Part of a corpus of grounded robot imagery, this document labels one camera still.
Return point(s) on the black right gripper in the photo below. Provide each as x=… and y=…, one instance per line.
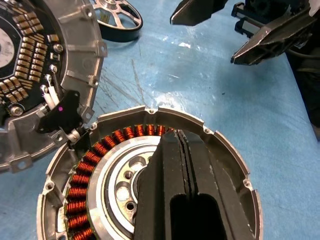
x=270, y=11

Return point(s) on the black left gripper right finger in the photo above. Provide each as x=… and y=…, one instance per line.
x=212, y=185

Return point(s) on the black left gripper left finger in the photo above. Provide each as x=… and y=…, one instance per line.
x=157, y=190

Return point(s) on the silver spoked rotor black rim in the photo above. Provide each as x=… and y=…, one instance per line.
x=133, y=21

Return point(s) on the white round disc object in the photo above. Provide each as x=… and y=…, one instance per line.
x=82, y=50

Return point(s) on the silver motor housing copper windings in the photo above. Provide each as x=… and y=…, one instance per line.
x=80, y=180

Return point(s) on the blue table cover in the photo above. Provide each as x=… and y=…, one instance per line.
x=200, y=87

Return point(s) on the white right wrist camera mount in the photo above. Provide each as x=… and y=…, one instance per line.
x=315, y=7

